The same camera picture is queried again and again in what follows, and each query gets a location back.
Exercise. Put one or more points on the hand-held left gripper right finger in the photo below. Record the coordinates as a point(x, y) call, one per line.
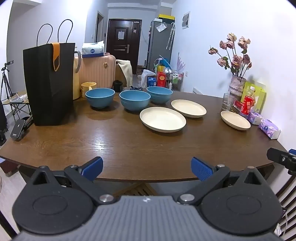
point(201, 168)

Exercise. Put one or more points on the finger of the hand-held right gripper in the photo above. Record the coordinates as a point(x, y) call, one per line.
point(292, 165)
point(278, 157)

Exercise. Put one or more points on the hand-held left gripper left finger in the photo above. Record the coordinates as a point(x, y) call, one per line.
point(93, 168)

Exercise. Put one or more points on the cream plate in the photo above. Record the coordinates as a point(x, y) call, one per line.
point(235, 119)
point(163, 118)
point(188, 107)

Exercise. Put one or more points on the blue ribbed bowl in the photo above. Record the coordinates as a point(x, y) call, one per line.
point(159, 95)
point(134, 99)
point(100, 96)

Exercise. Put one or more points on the large purple tissue pack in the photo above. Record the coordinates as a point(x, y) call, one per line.
point(269, 128)

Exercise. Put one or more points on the slatted wooden chair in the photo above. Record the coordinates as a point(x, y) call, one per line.
point(288, 197)

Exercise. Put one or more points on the small purple tissue pack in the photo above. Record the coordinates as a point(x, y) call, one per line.
point(255, 117)

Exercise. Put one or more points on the red label bottle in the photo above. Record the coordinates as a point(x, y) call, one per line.
point(248, 103)

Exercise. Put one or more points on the green snack bag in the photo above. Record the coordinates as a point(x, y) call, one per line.
point(260, 97)

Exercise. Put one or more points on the flat red carton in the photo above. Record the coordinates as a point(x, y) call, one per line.
point(238, 106)

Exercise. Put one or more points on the drinking glass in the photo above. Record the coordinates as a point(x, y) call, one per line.
point(227, 104)

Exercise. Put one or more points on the white straw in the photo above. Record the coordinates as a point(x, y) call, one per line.
point(229, 98)

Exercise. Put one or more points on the white board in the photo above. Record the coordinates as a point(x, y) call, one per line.
point(197, 91)

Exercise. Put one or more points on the yellow mug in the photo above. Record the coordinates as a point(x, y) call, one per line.
point(87, 89)

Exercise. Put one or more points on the mottled vase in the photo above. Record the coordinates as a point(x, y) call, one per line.
point(237, 85)

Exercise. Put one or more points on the black cup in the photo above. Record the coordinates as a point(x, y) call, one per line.
point(118, 87)

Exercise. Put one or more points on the yellow thermos jug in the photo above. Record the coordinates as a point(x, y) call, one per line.
point(76, 78)

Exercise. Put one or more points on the black paper bag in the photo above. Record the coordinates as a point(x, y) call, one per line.
point(48, 88)

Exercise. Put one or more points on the tall red carton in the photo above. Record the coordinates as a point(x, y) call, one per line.
point(161, 78)

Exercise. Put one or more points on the pink suitcase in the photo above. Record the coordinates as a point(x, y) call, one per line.
point(97, 69)

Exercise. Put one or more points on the blue carton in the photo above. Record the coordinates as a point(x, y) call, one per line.
point(152, 81)

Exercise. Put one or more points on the folding table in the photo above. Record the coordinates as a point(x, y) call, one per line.
point(16, 102)

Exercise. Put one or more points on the beige cloth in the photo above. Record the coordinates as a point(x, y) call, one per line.
point(126, 69)

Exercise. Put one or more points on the white plastic bag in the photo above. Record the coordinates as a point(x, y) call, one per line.
point(146, 75)

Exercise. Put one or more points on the dried rose bouquet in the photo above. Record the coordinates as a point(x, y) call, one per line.
point(235, 59)

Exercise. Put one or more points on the blue bag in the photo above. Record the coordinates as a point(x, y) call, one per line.
point(163, 62)

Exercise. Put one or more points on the orange tag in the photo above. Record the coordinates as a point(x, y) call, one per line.
point(56, 56)

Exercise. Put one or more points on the blue white tissue pack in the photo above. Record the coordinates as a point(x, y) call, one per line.
point(93, 49)

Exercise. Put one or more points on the dark door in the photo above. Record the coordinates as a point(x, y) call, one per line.
point(122, 51)

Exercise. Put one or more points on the black tripod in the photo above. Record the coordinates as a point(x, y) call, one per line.
point(5, 78)

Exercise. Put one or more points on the grey refrigerator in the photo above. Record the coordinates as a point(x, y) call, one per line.
point(157, 46)

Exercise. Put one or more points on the folded umbrella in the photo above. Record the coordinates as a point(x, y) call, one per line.
point(171, 36)

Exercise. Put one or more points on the white paper notice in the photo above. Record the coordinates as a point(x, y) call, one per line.
point(121, 34)

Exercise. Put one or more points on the yellow black box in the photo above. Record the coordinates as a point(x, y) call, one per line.
point(166, 18)

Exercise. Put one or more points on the purple wall sticker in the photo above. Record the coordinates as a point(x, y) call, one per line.
point(180, 63)

